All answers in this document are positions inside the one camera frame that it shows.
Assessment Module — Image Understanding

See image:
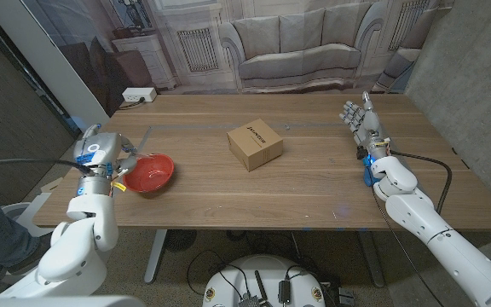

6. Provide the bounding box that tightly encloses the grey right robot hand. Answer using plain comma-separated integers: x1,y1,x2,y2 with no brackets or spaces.
339,90,390,153

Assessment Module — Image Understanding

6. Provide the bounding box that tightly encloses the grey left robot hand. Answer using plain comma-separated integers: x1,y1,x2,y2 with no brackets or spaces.
72,123,141,178

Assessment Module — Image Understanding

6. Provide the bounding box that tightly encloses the red bowl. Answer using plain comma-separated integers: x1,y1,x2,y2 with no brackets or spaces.
122,153,176,194

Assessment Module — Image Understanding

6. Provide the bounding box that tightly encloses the white power strip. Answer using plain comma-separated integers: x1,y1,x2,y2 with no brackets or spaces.
121,86,158,103

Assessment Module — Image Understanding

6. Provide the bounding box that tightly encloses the white floor stand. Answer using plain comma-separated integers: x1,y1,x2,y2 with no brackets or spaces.
0,177,80,287

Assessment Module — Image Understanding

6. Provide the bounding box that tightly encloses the printed living room backdrop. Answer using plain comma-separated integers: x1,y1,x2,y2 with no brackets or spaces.
19,0,455,119

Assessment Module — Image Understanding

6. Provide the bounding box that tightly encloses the brown cardboard box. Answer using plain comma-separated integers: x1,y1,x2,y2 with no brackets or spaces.
227,118,284,172

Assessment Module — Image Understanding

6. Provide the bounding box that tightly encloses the white table leg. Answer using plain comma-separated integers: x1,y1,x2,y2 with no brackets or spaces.
143,229,169,285

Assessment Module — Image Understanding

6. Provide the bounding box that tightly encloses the dark brown shoe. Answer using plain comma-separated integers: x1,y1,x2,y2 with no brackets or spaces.
0,232,55,287

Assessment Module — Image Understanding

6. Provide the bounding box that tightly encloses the grey table leg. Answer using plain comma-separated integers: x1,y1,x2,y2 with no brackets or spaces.
358,230,386,289

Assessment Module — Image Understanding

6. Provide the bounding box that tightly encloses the black floor box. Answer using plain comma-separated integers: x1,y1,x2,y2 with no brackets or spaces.
337,287,356,307

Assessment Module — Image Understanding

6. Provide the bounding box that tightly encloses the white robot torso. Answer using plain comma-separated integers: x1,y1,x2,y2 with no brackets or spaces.
202,254,326,307

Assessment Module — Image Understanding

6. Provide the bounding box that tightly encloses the black adapter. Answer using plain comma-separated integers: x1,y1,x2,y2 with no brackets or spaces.
277,279,292,304

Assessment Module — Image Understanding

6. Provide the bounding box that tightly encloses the black antenna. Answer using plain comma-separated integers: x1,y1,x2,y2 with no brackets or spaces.
253,269,269,307

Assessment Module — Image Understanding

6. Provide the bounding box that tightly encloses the black power strip cable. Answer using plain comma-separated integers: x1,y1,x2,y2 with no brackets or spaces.
117,96,147,111

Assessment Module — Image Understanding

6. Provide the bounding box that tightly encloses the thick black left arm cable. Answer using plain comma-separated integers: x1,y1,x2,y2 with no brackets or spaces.
0,158,95,176

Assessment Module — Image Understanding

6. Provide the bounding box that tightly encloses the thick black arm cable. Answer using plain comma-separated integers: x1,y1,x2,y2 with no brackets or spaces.
390,149,453,217
0,158,95,176

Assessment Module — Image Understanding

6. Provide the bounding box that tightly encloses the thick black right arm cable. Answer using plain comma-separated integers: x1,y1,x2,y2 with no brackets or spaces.
390,149,453,217

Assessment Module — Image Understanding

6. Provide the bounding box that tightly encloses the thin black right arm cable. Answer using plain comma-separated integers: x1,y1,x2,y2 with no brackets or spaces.
371,182,445,307

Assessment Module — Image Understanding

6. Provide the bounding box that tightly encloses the black floor cable loop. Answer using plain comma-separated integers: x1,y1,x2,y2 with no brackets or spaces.
185,249,251,299

